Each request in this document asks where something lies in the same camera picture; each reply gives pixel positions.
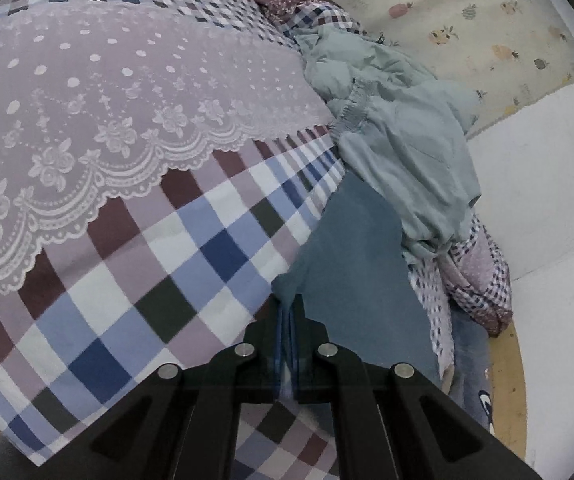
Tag dark teal shirt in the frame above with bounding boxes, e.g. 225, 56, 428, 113
272, 172, 440, 384

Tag light grey-green jacket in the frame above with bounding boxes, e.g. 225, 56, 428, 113
293, 25, 480, 261

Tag pineapple print curtain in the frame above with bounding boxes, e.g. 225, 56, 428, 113
333, 0, 574, 134

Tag wooden headboard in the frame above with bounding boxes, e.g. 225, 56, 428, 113
489, 323, 527, 460

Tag blue cartoon pillow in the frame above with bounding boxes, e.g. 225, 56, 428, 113
450, 308, 493, 434

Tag plaid bed sheet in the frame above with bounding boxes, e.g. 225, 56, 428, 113
0, 0, 357, 479

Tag folded plaid quilt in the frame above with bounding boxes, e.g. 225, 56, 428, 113
245, 0, 515, 338

